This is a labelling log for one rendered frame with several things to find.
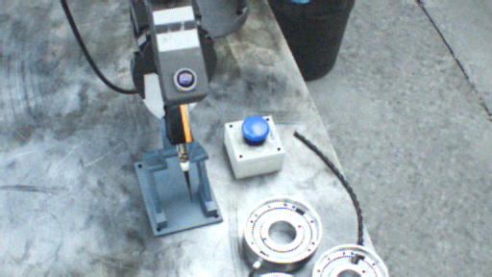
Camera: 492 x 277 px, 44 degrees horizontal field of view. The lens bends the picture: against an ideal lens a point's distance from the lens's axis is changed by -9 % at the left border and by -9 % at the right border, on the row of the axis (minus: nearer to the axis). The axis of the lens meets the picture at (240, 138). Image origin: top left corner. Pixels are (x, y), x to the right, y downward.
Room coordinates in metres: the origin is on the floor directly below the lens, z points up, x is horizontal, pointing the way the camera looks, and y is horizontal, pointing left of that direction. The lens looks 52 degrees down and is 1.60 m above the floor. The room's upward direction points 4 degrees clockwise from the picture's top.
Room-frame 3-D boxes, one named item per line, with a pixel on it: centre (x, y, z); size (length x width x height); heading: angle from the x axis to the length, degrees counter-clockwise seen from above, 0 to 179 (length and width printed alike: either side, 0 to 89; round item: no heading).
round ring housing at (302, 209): (0.45, -0.07, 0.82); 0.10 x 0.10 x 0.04
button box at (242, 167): (0.60, -0.02, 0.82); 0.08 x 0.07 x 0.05; 19
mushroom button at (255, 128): (0.59, -0.02, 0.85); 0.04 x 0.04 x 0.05
